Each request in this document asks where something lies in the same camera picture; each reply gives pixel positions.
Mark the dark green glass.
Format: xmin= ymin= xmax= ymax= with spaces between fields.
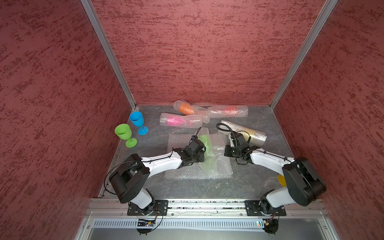
xmin=198 ymin=128 xmax=217 ymax=179

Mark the yellow glass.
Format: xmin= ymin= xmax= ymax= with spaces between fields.
xmin=221 ymin=121 xmax=267 ymax=147

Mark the blue glass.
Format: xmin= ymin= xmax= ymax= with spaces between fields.
xmin=129 ymin=112 xmax=149 ymax=136

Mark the light green wine glass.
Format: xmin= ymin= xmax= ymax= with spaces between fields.
xmin=115 ymin=124 xmax=137 ymax=148

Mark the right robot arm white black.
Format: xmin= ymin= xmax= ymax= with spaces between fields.
xmin=216 ymin=123 xmax=327 ymax=216

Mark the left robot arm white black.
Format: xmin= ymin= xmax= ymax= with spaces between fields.
xmin=106 ymin=136 xmax=206 ymax=212

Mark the pink glass in bubble wrap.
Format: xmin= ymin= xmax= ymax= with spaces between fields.
xmin=160 ymin=113 xmax=203 ymax=129

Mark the red glass in bubble wrap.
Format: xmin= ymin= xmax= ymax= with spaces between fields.
xmin=207 ymin=105 xmax=249 ymax=118

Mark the orange glass in bubble wrap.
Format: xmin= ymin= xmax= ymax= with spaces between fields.
xmin=173 ymin=100 xmax=211 ymax=124

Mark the right base wiring plug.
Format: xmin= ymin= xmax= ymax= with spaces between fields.
xmin=263 ymin=219 xmax=279 ymax=235

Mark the left base wiring board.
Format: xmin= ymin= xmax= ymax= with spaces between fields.
xmin=136 ymin=219 xmax=157 ymax=235

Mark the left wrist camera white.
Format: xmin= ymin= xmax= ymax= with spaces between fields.
xmin=189 ymin=137 xmax=205 ymax=152

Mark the yellow cup holding cables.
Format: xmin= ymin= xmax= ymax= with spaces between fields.
xmin=278 ymin=175 xmax=287 ymax=187

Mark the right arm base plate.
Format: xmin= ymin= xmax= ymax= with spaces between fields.
xmin=244 ymin=200 xmax=287 ymax=217

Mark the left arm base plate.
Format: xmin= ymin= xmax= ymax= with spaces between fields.
xmin=127 ymin=200 xmax=169 ymax=217

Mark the aluminium front rail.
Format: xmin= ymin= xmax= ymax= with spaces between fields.
xmin=86 ymin=198 xmax=330 ymax=219

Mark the white slotted cable duct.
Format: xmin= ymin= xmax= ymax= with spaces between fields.
xmin=92 ymin=218 xmax=264 ymax=231

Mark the right aluminium corner post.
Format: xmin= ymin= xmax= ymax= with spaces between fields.
xmin=269 ymin=0 xmax=338 ymax=110

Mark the aluminium corner post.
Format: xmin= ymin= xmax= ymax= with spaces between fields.
xmin=81 ymin=0 xmax=137 ymax=110
xmin=269 ymin=0 xmax=338 ymax=110

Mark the left aluminium corner post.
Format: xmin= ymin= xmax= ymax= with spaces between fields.
xmin=81 ymin=0 xmax=137 ymax=110

